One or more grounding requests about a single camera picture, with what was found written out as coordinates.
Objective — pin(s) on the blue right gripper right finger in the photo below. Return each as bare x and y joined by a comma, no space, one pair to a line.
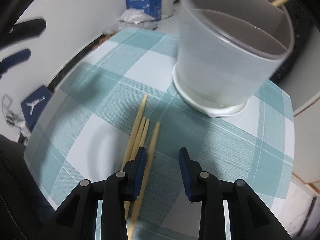
188,170

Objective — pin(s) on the grey plastic parcel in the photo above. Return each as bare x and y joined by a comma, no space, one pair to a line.
113,29
135,16

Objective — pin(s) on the black hanging jacket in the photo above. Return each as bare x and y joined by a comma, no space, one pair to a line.
302,27

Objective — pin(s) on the wooden chopstick in holder right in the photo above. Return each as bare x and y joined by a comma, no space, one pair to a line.
278,3

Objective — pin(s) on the blue cardboard box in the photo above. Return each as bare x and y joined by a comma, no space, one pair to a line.
150,7

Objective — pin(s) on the navy Jordan shoe box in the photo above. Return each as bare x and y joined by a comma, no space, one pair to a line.
33,105

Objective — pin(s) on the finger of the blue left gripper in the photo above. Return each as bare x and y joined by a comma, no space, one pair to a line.
13,60
24,31

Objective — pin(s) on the teal plaid tablecloth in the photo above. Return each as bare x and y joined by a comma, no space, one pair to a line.
84,131

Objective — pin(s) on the lower grey plastic parcel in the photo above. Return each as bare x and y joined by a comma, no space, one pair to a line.
113,29

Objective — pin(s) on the white divided utensil holder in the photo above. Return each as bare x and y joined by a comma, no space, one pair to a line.
227,50

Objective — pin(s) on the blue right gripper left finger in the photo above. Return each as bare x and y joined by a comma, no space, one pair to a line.
140,164

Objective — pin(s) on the wooden chopstick on table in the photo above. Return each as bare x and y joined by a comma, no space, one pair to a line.
138,203
134,152
145,130
134,131

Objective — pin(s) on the upper grey plastic parcel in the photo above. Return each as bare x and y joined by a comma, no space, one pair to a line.
135,16

